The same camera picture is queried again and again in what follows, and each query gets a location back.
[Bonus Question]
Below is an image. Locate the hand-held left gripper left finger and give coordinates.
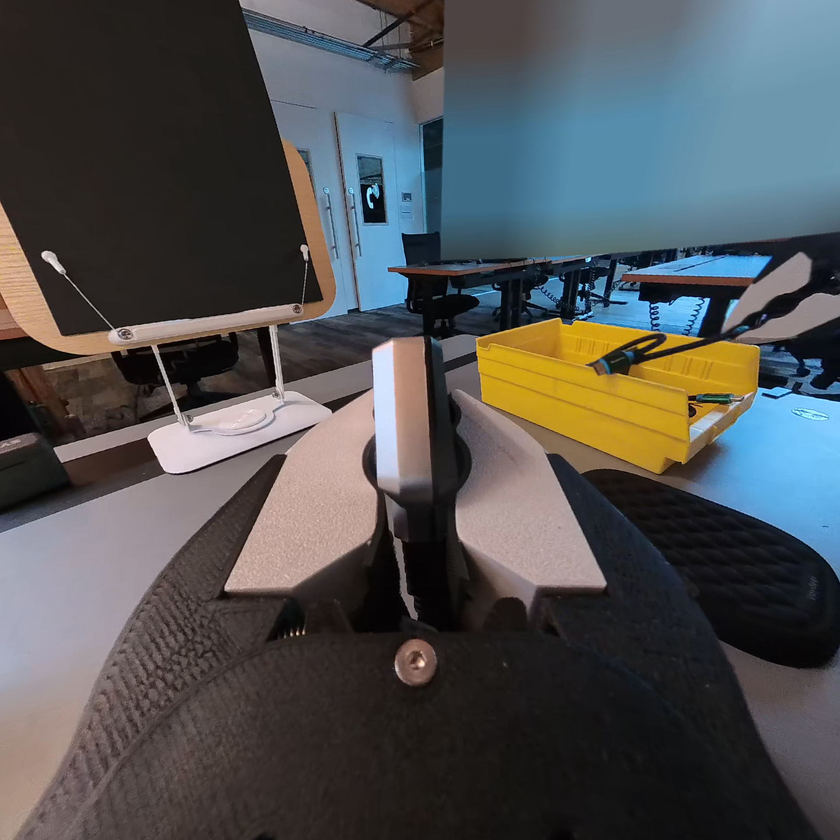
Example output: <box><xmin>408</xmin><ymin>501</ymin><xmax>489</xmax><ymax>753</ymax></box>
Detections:
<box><xmin>224</xmin><ymin>394</ymin><xmax>387</xmax><ymax>599</ymax></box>

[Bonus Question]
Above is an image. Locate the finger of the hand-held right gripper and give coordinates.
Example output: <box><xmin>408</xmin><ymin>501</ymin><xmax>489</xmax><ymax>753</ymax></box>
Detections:
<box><xmin>730</xmin><ymin>290</ymin><xmax>840</xmax><ymax>347</ymax></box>
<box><xmin>725</xmin><ymin>251</ymin><xmax>816</xmax><ymax>330</ymax></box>

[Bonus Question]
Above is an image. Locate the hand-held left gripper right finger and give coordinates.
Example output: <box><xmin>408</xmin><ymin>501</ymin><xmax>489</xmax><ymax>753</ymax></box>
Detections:
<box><xmin>451</xmin><ymin>390</ymin><xmax>608</xmax><ymax>616</ymax></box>

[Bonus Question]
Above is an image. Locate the yellow plastic bin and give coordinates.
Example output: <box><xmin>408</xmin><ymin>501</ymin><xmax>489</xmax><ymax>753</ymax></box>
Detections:
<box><xmin>476</xmin><ymin>318</ymin><xmax>761</xmax><ymax>475</ymax></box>

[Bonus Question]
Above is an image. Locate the black braided HDMI cable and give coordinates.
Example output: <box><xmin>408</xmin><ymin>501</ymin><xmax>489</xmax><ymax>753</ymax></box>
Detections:
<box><xmin>686</xmin><ymin>391</ymin><xmax>747</xmax><ymax>421</ymax></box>
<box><xmin>586</xmin><ymin>298</ymin><xmax>788</xmax><ymax>379</ymax></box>

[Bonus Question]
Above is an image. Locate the grey HDMI switch box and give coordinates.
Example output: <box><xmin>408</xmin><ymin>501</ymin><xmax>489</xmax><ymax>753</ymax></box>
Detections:
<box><xmin>363</xmin><ymin>336</ymin><xmax>472</xmax><ymax>624</ymax></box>

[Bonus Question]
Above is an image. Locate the wood edged office desk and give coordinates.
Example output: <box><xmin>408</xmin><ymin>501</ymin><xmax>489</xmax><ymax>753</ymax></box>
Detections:
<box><xmin>387</xmin><ymin>255</ymin><xmax>595</xmax><ymax>332</ymax></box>
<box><xmin>620</xmin><ymin>252</ymin><xmax>775</xmax><ymax>336</ymax></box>

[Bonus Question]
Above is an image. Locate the wooden book stand white base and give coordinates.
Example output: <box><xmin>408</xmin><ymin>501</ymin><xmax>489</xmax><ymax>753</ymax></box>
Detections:
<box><xmin>0</xmin><ymin>0</ymin><xmax>337</xmax><ymax>475</ymax></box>

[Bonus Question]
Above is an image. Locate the black office chair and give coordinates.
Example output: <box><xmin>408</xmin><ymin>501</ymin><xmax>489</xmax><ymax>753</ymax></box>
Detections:
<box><xmin>400</xmin><ymin>231</ymin><xmax>481</xmax><ymax>337</ymax></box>
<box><xmin>110</xmin><ymin>331</ymin><xmax>240</xmax><ymax>421</ymax></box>

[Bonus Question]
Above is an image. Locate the dark grey power box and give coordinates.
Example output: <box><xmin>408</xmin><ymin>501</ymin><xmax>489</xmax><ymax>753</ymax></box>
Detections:
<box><xmin>0</xmin><ymin>432</ymin><xmax>71</xmax><ymax>511</ymax></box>

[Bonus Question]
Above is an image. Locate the black sheet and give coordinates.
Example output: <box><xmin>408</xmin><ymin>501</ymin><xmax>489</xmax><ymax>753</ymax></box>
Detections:
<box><xmin>0</xmin><ymin>0</ymin><xmax>324</xmax><ymax>337</ymax></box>

